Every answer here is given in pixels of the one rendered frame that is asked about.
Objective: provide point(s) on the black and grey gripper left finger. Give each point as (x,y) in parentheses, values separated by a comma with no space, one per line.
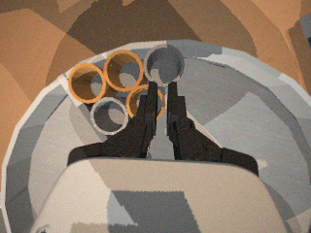
(133,140)

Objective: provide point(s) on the bronze bushing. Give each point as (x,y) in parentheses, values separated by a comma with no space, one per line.
(113,65)
(131,100)
(79,82)

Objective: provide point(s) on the blue shallow tray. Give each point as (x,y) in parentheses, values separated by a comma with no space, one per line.
(306,27)

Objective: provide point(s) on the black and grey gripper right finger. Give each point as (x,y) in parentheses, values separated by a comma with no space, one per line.
(190,144)

